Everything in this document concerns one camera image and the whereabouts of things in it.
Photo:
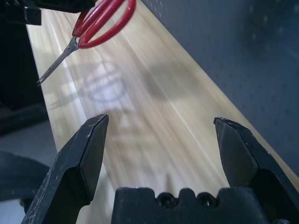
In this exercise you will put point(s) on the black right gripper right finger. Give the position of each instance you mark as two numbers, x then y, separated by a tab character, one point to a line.
243	154

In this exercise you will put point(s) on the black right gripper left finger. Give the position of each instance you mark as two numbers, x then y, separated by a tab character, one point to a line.
77	158

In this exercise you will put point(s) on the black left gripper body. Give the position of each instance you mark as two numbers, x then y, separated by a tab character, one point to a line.
58	5

